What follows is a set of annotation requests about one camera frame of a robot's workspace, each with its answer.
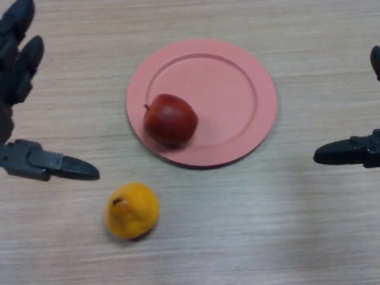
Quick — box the yellow pear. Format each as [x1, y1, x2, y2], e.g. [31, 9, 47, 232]
[104, 182, 160, 240]

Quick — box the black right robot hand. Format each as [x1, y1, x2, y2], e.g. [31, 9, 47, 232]
[313, 45, 380, 169]

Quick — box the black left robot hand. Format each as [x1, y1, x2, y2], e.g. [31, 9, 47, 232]
[0, 0, 100, 182]

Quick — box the pink round plate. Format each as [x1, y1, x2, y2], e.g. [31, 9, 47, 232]
[126, 38, 278, 170]

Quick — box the red apple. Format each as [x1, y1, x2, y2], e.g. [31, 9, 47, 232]
[142, 93, 199, 148]

